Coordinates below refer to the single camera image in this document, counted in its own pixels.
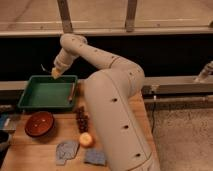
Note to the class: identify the black handled fork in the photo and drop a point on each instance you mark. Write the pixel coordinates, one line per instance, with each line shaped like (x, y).
(44, 69)

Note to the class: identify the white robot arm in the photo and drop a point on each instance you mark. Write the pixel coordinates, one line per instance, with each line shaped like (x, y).
(106, 94)

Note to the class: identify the brown stick in tray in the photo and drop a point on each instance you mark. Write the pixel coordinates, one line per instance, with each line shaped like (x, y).
(71, 94)

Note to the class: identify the green plastic tray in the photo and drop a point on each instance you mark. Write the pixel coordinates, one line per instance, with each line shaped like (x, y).
(43, 92)

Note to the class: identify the bunch of dark grapes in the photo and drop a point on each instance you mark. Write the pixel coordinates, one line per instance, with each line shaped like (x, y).
(81, 119)

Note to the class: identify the red yellow apple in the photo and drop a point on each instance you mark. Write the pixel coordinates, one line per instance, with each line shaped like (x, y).
(86, 140)

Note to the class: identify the blue grey sponge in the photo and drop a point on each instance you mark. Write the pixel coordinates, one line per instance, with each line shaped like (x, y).
(95, 157)

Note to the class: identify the brown wooden bowl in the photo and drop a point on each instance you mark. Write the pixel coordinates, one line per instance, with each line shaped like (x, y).
(39, 124)

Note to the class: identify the grey cloth left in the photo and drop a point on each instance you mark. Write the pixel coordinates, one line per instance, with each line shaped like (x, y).
(66, 150)

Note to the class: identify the blue object at left edge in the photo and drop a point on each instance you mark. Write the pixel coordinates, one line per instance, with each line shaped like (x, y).
(8, 122)

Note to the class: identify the right wooden post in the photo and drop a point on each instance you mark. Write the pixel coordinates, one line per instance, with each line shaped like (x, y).
(130, 15)

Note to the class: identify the wooden post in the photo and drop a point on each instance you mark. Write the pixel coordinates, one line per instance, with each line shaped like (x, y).
(130, 15)
(65, 16)

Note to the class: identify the left wooden post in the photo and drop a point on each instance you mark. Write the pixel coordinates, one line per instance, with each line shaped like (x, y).
(65, 16)

